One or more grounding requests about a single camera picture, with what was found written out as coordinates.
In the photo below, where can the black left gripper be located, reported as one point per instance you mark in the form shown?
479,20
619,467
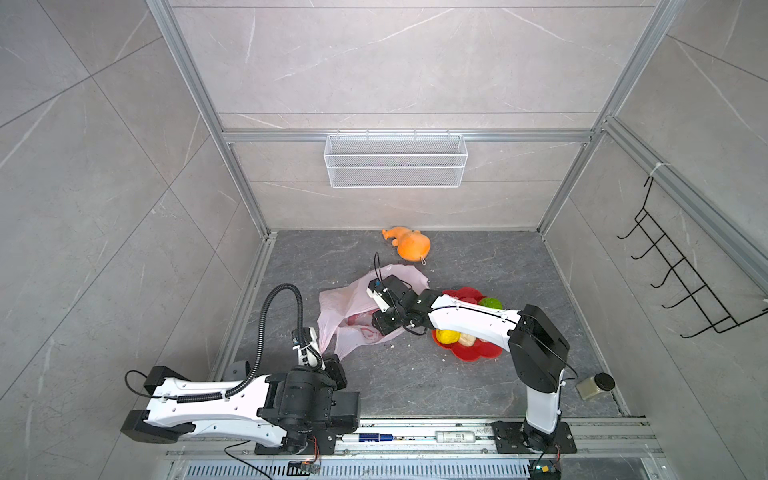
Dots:
335,370

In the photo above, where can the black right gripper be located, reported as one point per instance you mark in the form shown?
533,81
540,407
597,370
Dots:
380,325

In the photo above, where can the pink plastic bag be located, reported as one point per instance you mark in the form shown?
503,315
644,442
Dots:
346,316

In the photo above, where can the red flower-shaped plate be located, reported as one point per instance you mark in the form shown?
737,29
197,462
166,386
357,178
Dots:
481,349

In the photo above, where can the beige fake bun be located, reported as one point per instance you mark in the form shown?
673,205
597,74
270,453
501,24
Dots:
467,340

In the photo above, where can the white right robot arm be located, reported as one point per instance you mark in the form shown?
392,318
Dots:
537,348

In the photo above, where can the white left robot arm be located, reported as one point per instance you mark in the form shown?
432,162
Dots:
180,409

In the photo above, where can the orange toy fruit with loop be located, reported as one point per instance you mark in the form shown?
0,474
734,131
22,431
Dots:
411,245

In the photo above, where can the blue marker pen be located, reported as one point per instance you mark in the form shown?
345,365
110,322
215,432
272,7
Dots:
374,437

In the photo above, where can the small round black-top container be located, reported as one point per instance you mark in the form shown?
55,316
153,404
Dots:
237,371

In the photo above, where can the white tube on rail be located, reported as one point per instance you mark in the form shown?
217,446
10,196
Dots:
455,437

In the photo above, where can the white wire mesh basket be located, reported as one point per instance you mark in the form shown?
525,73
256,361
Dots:
358,161

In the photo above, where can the black wire hook rack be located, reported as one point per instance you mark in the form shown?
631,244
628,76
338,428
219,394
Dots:
678,266

